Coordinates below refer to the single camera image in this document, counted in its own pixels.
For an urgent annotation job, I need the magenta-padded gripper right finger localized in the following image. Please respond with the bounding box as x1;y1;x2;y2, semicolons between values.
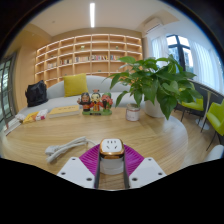
122;143;168;190

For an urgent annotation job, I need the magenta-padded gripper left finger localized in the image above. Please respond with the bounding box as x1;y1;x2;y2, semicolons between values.
56;143;102;190

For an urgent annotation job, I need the white charger with gold band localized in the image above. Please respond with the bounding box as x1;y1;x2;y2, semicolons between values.
98;138;126;176

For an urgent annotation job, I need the small white jar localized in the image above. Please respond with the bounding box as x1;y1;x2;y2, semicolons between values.
125;103;141;122

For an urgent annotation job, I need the yellow book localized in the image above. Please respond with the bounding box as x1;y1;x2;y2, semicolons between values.
47;104;81;119

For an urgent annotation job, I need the white and pink packet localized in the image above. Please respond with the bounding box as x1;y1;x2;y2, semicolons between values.
34;109;49;122

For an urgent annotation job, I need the orange yellow booklet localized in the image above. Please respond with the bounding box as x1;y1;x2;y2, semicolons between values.
22;111;39;125

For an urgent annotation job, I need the white chair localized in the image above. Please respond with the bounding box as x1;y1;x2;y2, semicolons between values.
203;144;224;163

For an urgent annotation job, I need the colourful three-figure ornament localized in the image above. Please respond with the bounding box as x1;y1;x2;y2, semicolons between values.
77;89;114;116

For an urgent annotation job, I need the light grey sofa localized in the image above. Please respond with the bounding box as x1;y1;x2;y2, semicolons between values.
18;74;138;118

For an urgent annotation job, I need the lime green chair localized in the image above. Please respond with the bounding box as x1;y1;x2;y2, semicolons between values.
199;99;224;151
179;86;205;123

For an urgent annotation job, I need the side table with white leg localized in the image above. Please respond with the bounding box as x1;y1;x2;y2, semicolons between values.
190;79;224;131

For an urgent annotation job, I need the yellow cushion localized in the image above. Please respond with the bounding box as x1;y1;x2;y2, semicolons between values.
62;73;89;98

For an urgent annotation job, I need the black bag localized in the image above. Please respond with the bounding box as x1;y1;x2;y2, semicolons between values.
24;79;49;108

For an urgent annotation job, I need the green potted plant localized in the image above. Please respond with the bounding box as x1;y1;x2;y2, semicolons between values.
106;54;204;120

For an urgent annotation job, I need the white sheer curtain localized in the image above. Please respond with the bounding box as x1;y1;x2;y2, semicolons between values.
151;35;169;68
189;39;224;94

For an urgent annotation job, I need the dark framed window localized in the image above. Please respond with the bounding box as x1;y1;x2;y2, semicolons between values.
165;34;194;73

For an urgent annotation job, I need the white air conditioner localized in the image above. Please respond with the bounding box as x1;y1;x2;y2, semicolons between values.
143;17;165;34

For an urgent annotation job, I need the long ceiling light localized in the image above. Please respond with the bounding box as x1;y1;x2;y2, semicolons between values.
89;2;96;28

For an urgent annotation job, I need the white power cable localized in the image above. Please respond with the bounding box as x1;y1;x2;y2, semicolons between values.
44;136;98;164

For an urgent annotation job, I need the glass door with dark frame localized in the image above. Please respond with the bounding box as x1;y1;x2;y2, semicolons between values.
0;53;18;131

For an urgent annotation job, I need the wooden wall shelf unit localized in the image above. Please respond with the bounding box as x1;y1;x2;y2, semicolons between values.
34;33;144;88

